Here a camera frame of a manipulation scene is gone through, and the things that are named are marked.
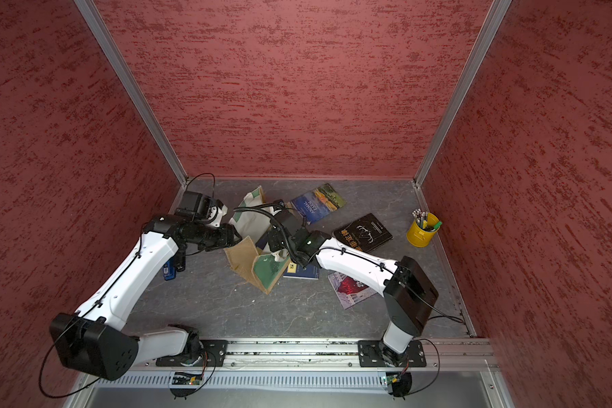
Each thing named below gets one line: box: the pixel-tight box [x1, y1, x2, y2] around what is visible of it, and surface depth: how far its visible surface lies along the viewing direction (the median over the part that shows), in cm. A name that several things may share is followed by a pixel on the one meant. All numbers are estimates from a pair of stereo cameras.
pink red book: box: [328, 272, 378, 310], surface depth 89 cm
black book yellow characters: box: [334, 212, 394, 254], surface depth 103 cm
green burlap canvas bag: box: [223, 185, 291, 295], surface depth 87 cm
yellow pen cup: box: [406, 212, 440, 249], surface depth 94 cm
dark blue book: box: [282, 260, 321, 280], surface depth 92 cm
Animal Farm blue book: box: [291, 182, 347, 224], surface depth 115 cm
